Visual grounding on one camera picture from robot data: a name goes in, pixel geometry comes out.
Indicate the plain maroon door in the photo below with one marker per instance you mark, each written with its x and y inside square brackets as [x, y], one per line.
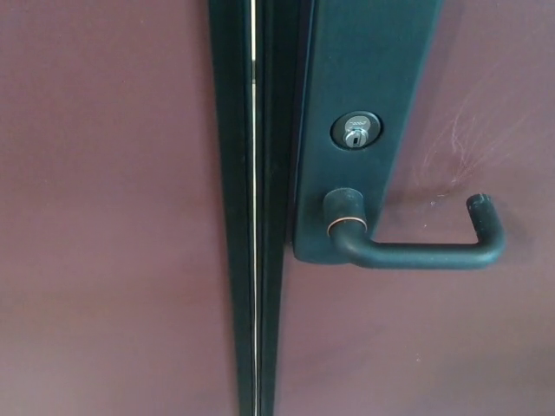
[108, 216]

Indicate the black door edge strip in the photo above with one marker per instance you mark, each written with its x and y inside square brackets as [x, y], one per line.
[277, 173]
[234, 173]

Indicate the silver lock cylinder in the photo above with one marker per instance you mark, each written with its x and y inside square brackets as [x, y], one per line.
[356, 131]

